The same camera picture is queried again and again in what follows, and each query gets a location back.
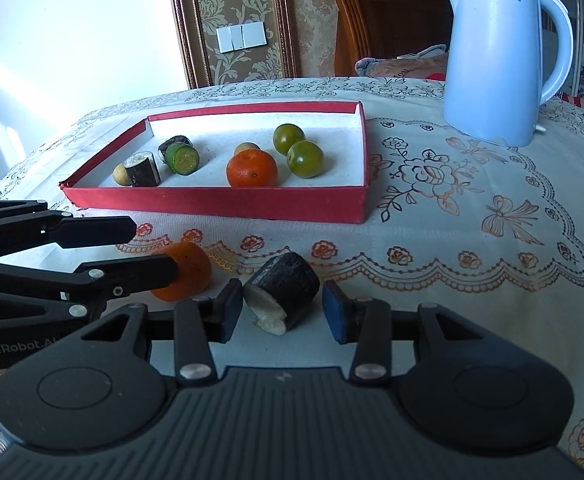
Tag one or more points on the red shallow cardboard tray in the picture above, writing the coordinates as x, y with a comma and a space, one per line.
338, 194

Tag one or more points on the small orange tangerine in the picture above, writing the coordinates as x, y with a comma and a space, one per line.
252, 169

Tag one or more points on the brown wooden headboard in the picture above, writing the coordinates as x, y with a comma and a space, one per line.
387, 28

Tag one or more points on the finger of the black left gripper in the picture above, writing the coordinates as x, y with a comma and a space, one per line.
26, 224

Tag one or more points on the floral embroidered tablecloth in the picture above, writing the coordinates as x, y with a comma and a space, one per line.
495, 234

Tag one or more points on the light blue electric kettle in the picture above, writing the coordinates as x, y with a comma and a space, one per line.
506, 58

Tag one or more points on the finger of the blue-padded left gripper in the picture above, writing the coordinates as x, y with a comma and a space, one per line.
102, 277

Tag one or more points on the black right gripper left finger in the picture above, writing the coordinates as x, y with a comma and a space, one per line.
197, 322

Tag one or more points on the large orange tangerine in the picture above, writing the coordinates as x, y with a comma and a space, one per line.
194, 272

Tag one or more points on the green cucumber chunk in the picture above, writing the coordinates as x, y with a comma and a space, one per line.
182, 159

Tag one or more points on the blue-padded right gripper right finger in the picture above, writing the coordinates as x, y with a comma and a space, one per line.
365, 322

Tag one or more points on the short dark sugarcane piece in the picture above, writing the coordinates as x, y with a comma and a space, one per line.
165, 145

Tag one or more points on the green tomato with stem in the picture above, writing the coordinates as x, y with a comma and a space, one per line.
285, 136

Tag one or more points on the brown wooden wall trim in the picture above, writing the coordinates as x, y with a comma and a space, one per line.
205, 65

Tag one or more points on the white wall switch panel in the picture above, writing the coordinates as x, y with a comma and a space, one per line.
240, 37

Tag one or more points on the pink patterned pillow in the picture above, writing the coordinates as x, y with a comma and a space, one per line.
430, 63

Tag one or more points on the small brown longan fruit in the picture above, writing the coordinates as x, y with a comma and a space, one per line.
121, 176

